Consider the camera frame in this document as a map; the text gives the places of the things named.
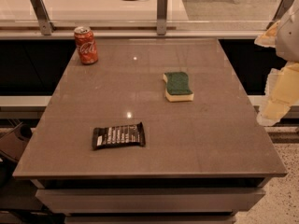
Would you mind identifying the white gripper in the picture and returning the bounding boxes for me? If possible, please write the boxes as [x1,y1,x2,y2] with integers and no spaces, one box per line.
[254,0,299,126]

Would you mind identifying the black rxbar chocolate wrapper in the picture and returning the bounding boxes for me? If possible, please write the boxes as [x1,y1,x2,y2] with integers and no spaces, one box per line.
[92,122,146,150]

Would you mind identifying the red coke can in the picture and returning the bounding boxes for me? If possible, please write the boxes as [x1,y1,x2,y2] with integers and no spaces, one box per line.
[74,26,98,64]

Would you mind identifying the green yellow sponge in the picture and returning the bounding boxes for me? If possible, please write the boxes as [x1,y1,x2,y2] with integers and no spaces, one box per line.
[164,72,193,102]

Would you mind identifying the grey drawer front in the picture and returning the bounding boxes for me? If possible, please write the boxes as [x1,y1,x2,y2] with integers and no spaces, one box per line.
[36,188,265,214]

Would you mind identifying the dark chair at left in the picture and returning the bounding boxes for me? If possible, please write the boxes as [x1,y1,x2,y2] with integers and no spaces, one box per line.
[0,121,34,185]

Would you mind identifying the right metal railing bracket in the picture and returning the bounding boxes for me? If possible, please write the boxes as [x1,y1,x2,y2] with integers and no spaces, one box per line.
[267,0,295,28]

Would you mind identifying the metal railing bracket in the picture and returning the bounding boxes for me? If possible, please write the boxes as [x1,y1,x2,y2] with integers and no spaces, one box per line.
[30,0,54,35]
[267,0,295,28]
[156,0,168,35]

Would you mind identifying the middle metal railing bracket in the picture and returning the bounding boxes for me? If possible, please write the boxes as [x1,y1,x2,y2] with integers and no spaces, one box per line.
[156,0,168,35]

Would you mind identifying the left metal railing bracket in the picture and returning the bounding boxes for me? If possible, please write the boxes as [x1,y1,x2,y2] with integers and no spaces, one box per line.
[30,0,54,35]

